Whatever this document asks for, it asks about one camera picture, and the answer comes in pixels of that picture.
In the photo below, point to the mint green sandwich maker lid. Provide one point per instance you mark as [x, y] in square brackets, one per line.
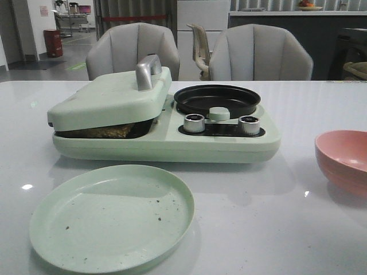
[111, 99]

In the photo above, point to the white bread slice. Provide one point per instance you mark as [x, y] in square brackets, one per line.
[115, 131]

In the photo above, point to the pink bowl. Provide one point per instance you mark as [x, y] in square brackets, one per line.
[341, 156]

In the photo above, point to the mint green breakfast maker base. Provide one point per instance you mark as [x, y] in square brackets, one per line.
[165, 143]

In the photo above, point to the left silver control knob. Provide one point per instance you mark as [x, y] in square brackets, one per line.
[194, 123]

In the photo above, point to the silver control knob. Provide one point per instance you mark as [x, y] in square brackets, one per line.
[194, 123]
[248, 125]

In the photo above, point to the right silver control knob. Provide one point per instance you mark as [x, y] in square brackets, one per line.
[248, 125]

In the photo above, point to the black round frying pan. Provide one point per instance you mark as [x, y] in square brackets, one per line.
[200, 98]

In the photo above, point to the beige office chair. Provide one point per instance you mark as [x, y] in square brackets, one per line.
[201, 52]

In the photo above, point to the mint green round plate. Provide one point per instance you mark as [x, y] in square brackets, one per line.
[117, 218]

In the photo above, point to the left grey upholstered chair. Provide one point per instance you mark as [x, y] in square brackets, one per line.
[120, 48]

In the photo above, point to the grey upholstered chair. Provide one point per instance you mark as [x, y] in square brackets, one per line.
[255, 52]
[120, 48]

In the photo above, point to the right grey upholstered chair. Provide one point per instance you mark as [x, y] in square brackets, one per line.
[255, 52]

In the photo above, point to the white cabinet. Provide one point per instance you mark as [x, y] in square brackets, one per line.
[212, 16]

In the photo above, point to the red bin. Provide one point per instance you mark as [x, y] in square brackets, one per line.
[53, 43]

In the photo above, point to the fruit bowl on counter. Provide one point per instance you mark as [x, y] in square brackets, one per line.
[306, 5]

